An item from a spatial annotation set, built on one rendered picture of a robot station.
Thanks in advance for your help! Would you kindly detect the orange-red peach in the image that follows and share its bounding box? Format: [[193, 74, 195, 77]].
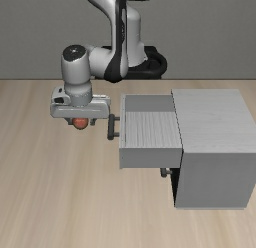
[[72, 117, 90, 130]]

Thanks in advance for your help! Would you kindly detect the grey cabinet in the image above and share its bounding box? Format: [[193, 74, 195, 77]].
[[160, 88, 256, 211]]

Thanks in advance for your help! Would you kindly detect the grey open drawer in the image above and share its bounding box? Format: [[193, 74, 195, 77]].
[[107, 93, 184, 170]]

